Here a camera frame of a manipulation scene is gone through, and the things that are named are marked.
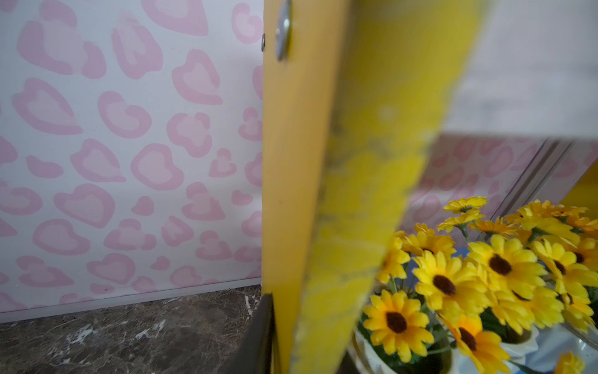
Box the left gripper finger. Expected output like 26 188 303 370
226 294 274 374

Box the bottom shelf far-left sunflower pot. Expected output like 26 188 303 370
348 196 597 373

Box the yellow two-tier shelf unit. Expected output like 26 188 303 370
262 1 597 373

